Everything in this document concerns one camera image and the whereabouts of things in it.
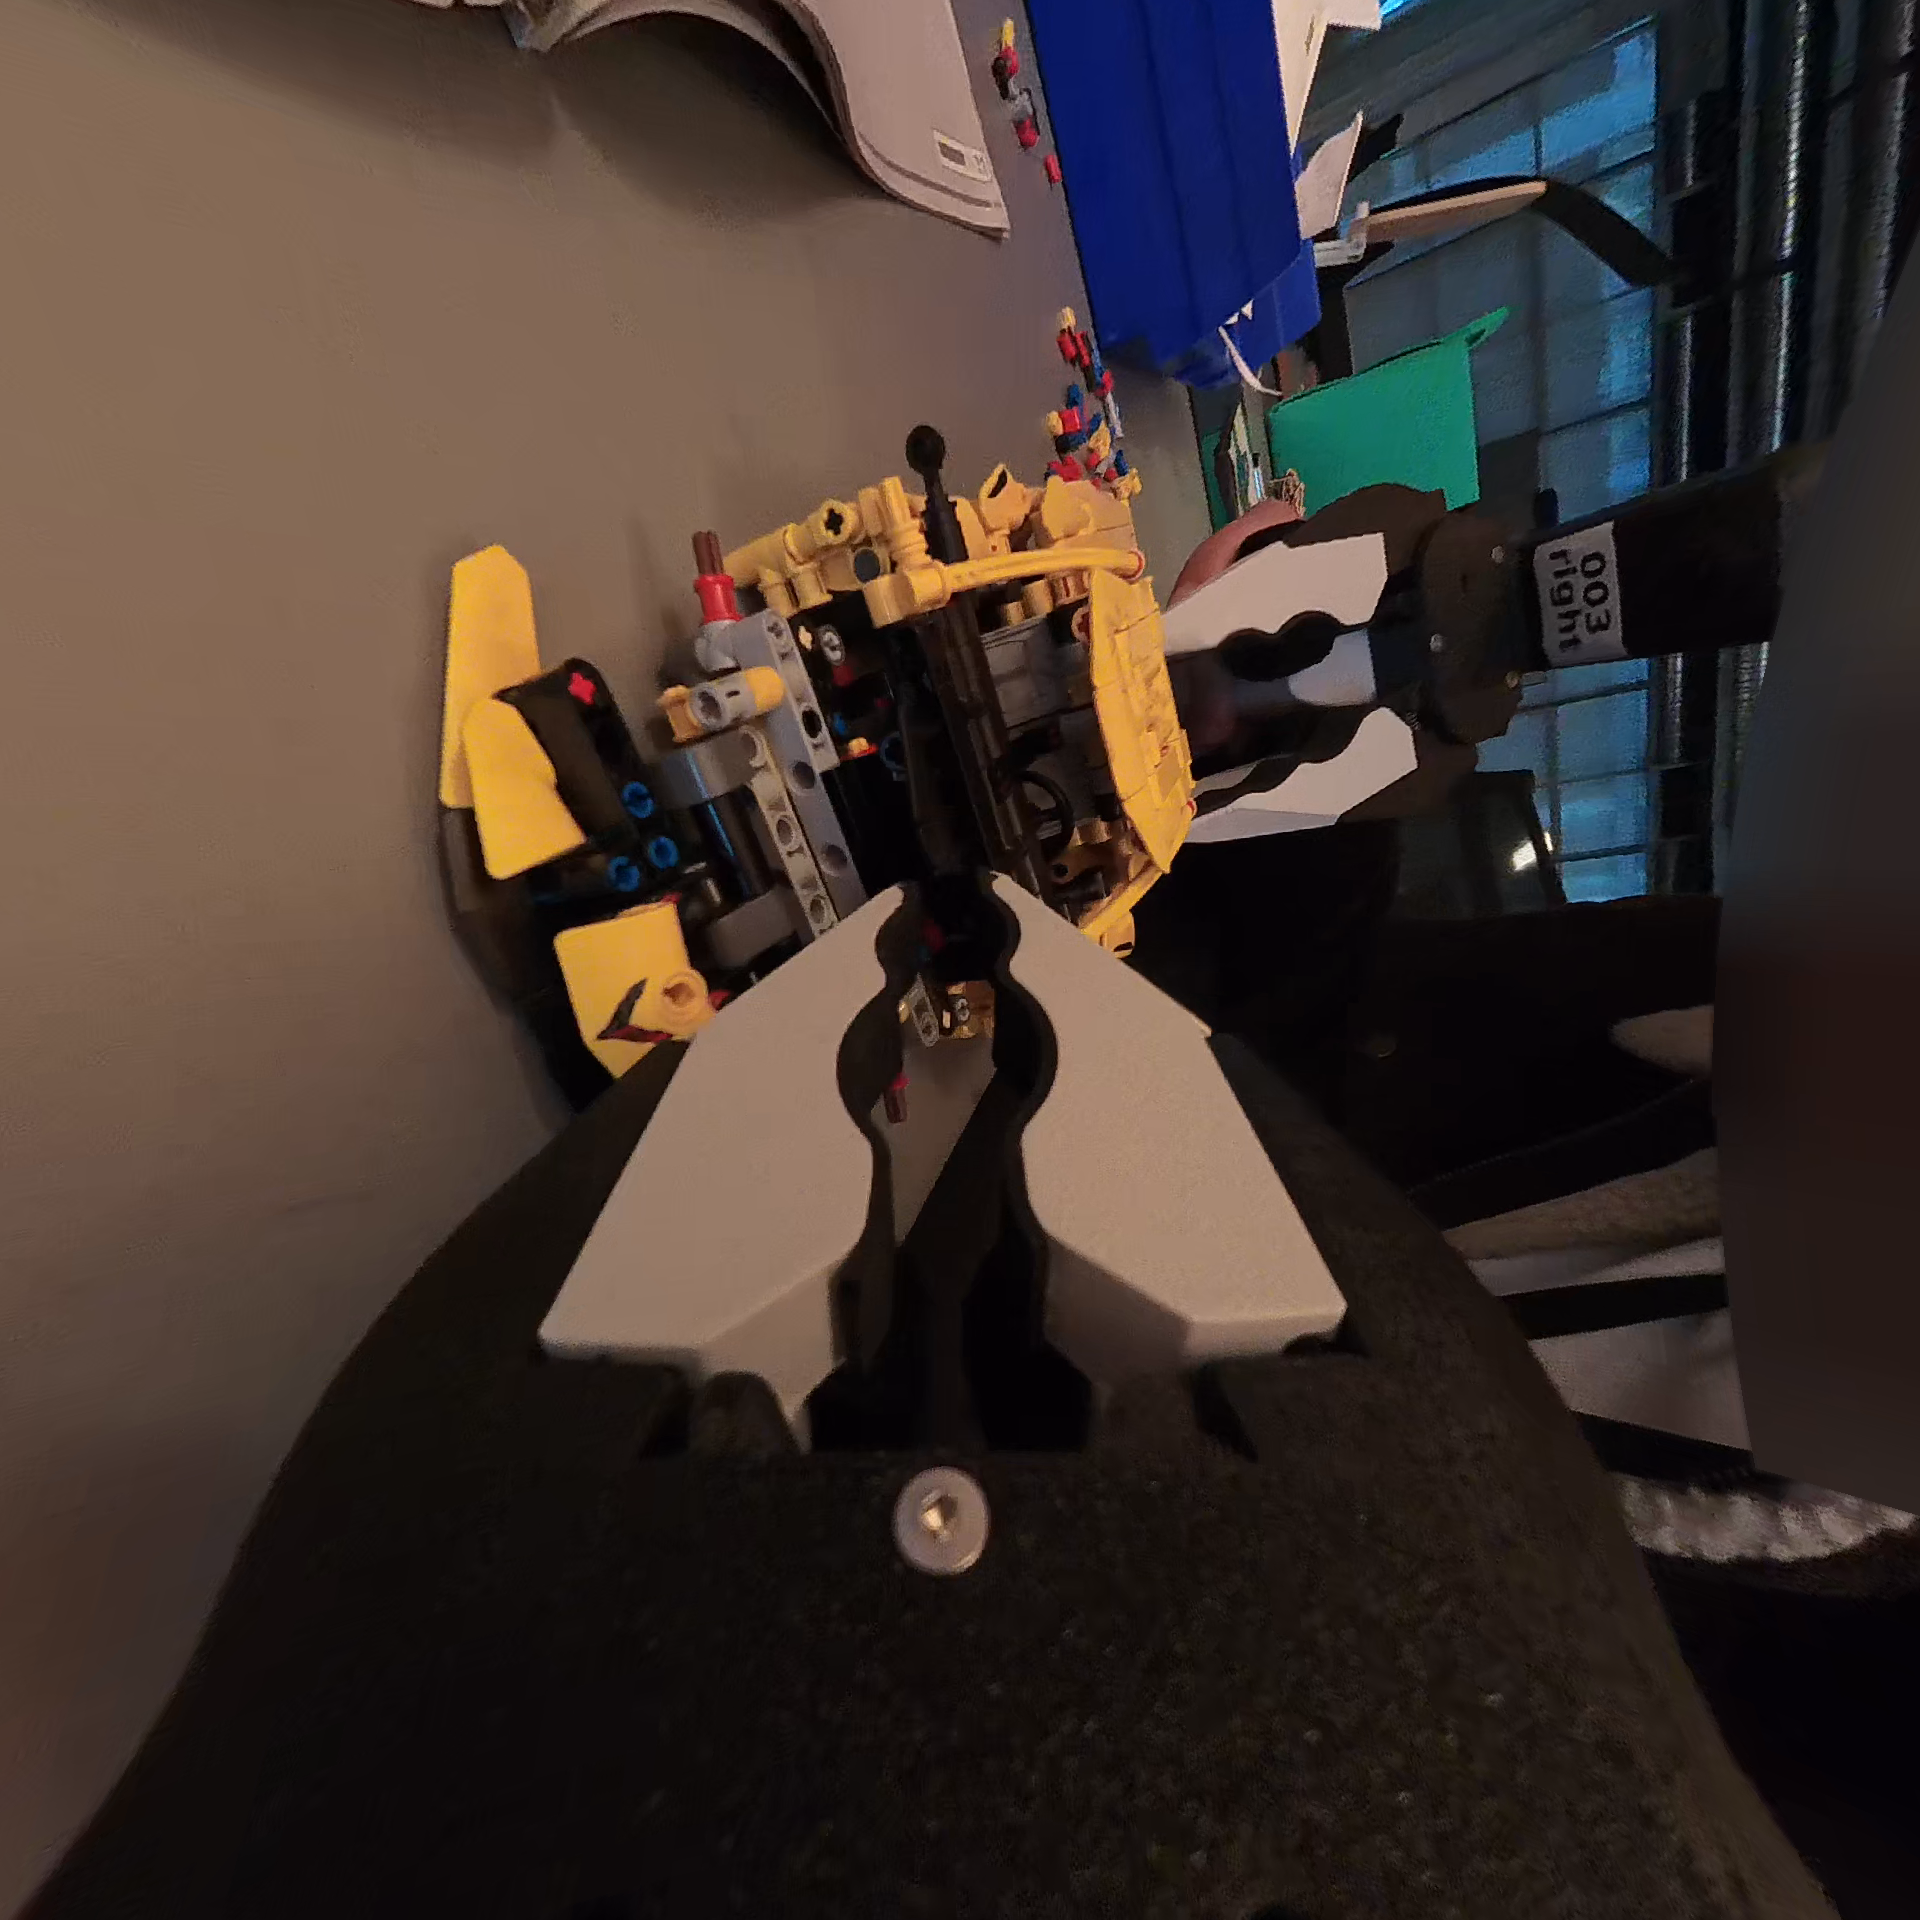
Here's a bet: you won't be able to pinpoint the yellow toy brick car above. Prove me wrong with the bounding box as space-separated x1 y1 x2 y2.
440 422 1203 1080

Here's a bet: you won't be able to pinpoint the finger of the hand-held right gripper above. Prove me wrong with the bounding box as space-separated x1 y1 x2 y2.
1160 527 1393 710
1183 701 1432 846

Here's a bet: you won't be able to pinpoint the green plastic bin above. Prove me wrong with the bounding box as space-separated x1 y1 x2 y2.
1267 306 1509 518

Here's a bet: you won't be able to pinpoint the open instruction booklet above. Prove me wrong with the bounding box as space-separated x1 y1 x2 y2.
450 0 1015 242

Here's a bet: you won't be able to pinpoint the person's right hand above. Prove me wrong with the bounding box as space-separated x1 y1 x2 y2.
1168 508 1306 761

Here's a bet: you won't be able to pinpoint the white crumpled paper bags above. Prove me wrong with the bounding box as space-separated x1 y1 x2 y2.
1223 0 1386 405

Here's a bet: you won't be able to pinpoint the grey desk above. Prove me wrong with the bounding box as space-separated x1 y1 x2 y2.
0 0 1216 1863

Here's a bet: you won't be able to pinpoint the person's white shirt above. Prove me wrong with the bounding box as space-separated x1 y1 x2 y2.
1448 1161 1757 1449

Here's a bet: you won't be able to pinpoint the small cluster of coloured pins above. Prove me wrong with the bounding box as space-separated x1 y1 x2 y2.
989 22 1066 185

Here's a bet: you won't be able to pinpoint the blue plastic bin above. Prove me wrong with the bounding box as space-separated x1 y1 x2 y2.
1024 0 1321 393

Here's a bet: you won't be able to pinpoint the large pile of coloured pins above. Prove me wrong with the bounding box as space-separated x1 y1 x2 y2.
1048 306 1143 505

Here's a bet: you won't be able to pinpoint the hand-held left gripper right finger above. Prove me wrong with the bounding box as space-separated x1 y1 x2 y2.
976 872 1351 1401

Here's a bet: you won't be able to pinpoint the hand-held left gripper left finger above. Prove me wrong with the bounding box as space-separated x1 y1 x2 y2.
537 885 921 1426

